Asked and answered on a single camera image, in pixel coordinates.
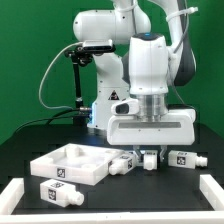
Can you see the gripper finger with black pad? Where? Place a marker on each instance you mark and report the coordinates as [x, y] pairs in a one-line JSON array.
[[162, 152], [136, 149]]

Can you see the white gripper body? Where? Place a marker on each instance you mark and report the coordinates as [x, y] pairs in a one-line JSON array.
[[174, 128]]

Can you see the white square tabletop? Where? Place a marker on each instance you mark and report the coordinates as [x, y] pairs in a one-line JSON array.
[[75, 163]]

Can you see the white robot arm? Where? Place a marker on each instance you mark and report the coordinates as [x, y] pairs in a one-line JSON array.
[[135, 70]]

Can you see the white obstacle fence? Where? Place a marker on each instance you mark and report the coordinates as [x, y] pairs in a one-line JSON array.
[[210, 188]]

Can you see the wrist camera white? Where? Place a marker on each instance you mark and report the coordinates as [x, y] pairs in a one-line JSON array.
[[128, 106]]

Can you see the black camera stand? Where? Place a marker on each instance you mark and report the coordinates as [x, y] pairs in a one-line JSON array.
[[79, 58]]

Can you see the silver camera on stand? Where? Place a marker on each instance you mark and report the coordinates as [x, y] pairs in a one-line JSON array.
[[98, 46]]

